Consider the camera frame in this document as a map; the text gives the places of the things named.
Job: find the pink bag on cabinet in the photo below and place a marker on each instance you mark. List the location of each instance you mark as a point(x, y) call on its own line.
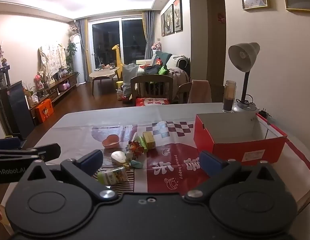
point(65, 85)

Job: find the green potted plant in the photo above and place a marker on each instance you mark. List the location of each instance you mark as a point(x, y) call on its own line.
point(71, 51)

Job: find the wooden tv cabinet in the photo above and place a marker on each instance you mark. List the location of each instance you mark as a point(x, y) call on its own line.
point(51, 92)

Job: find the framed pictures over sofa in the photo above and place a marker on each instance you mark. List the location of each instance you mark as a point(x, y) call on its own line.
point(172, 19)

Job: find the teal oval eraser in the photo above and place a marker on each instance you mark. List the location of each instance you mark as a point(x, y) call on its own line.
point(136, 164)

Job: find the glass jar dark contents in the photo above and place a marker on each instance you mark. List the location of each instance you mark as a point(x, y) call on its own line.
point(229, 95)

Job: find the pink towel on chair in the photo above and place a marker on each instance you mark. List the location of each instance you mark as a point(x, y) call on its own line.
point(200, 92)

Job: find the black power adapter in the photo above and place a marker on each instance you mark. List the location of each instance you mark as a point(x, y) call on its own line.
point(264, 114)

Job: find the white standing air conditioner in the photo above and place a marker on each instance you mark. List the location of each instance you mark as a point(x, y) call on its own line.
point(78, 58)

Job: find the wooden dining chair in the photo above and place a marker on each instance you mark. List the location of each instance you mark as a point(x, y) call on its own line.
point(153, 87)

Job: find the red printed seat cushion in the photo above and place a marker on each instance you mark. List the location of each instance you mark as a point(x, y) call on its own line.
point(151, 101)

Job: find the white oval mouse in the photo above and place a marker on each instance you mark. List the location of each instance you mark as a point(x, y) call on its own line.
point(119, 158)

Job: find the green stick marker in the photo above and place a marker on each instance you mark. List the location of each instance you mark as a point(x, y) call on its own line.
point(143, 144)

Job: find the red orange charm keychain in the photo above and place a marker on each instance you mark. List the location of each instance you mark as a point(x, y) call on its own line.
point(138, 152)

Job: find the pink heart shaped dish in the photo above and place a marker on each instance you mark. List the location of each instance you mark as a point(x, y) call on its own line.
point(112, 141)

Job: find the green capped plastic bottle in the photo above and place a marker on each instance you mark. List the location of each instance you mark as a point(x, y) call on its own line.
point(112, 177)

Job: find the yellow rectangular box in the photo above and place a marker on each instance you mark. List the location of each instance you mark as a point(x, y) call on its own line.
point(149, 140)

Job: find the red cardboard box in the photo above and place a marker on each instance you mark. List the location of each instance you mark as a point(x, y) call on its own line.
point(245, 137)

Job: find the red white patterned mat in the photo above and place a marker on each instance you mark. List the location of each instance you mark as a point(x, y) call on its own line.
point(173, 166)

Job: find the black speaker cabinet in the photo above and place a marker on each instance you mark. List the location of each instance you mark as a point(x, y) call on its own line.
point(15, 116)

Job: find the orange gift box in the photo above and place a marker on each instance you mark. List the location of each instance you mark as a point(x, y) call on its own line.
point(44, 110)

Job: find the pink face doll figure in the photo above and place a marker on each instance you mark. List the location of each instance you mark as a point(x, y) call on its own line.
point(129, 155)

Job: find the wooden coffee table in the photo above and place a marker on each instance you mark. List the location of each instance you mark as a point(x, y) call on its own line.
point(103, 74)

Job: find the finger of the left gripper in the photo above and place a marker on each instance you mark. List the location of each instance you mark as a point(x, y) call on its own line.
point(47, 152)

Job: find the sofa with clothes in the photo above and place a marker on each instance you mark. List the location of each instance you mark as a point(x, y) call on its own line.
point(176, 66)

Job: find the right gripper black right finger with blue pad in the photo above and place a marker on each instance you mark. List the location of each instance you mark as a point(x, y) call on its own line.
point(220, 172)

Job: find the yellow giraffe toy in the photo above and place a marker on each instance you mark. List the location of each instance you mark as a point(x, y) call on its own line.
point(119, 63)

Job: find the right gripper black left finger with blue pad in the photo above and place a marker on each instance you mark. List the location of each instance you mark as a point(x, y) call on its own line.
point(80, 173)

